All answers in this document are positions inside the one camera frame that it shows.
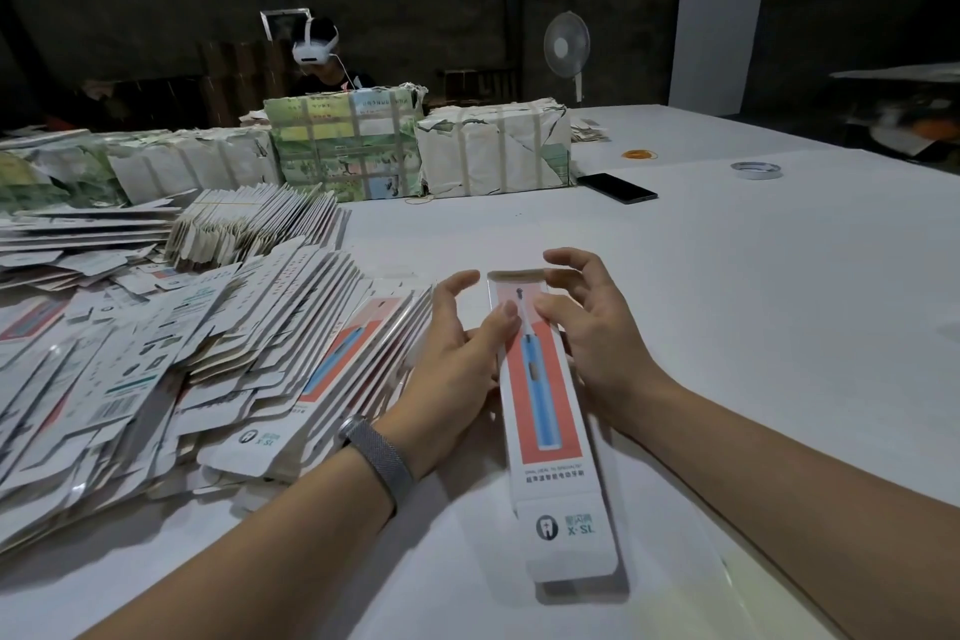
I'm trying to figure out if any white head-mounted camera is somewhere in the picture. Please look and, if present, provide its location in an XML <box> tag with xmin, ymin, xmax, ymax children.
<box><xmin>259</xmin><ymin>8</ymin><xmax>341</xmax><ymax>65</ymax></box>

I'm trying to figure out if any white standing fan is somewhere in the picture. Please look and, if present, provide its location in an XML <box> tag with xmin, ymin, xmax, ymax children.
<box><xmin>543</xmin><ymin>11</ymin><xmax>593</xmax><ymax>106</ymax></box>

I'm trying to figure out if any fanned stack of white cartons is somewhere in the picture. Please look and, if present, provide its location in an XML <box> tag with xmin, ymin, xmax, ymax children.
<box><xmin>165</xmin><ymin>185</ymin><xmax>350</xmax><ymax>269</ymax></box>

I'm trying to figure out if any person's left hand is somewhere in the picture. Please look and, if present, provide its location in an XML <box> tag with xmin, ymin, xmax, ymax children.
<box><xmin>372</xmin><ymin>269</ymin><xmax>522</xmax><ymax>481</ymax></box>

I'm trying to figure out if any person's right hand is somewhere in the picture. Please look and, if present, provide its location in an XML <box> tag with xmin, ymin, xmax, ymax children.
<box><xmin>535</xmin><ymin>246</ymin><xmax>669</xmax><ymax>424</ymax></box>

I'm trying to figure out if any person's left forearm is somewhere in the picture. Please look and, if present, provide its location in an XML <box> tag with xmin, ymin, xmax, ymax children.
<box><xmin>82</xmin><ymin>452</ymin><xmax>395</xmax><ymax>640</ymax></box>

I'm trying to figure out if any white strapped wrapped bundle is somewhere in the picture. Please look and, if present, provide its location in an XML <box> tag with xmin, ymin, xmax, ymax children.
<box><xmin>414</xmin><ymin>99</ymin><xmax>575</xmax><ymax>199</ymax></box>

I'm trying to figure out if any white board panel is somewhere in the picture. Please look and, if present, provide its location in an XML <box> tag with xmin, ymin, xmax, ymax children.
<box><xmin>667</xmin><ymin>0</ymin><xmax>774</xmax><ymax>119</ymax></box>

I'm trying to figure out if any row of white wrapped bundles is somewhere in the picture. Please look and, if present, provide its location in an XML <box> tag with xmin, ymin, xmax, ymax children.
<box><xmin>0</xmin><ymin>126</ymin><xmax>282</xmax><ymax>209</ymax></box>

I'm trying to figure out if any grey band wristwatch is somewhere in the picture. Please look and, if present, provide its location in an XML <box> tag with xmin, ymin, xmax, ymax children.
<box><xmin>337</xmin><ymin>416</ymin><xmax>417</xmax><ymax>517</ymax></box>

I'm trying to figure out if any green printed wrapped bundle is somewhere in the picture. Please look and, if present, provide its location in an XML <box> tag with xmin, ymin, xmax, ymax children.
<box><xmin>262</xmin><ymin>84</ymin><xmax>428</xmax><ymax>203</ymax></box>

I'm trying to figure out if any cluttered side table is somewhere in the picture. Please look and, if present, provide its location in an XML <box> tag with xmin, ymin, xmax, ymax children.
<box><xmin>829</xmin><ymin>62</ymin><xmax>960</xmax><ymax>161</ymax></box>

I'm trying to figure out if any dark wooden chair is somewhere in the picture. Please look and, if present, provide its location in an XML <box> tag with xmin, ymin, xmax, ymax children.
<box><xmin>439</xmin><ymin>66</ymin><xmax>519</xmax><ymax>103</ymax></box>

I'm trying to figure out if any toothbrush carton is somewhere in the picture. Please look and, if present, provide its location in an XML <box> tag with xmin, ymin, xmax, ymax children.
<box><xmin>487</xmin><ymin>267</ymin><xmax>621</xmax><ymax>584</ymax></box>

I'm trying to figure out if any pile of cartons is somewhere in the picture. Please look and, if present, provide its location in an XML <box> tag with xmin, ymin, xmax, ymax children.
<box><xmin>0</xmin><ymin>204</ymin><xmax>437</xmax><ymax>559</ymax></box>

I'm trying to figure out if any black smartphone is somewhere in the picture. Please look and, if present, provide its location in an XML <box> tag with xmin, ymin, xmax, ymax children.
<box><xmin>577</xmin><ymin>173</ymin><xmax>660</xmax><ymax>205</ymax></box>

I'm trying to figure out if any person's right forearm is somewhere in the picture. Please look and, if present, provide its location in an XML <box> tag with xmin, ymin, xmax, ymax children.
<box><xmin>622</xmin><ymin>369</ymin><xmax>960</xmax><ymax>640</ymax></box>

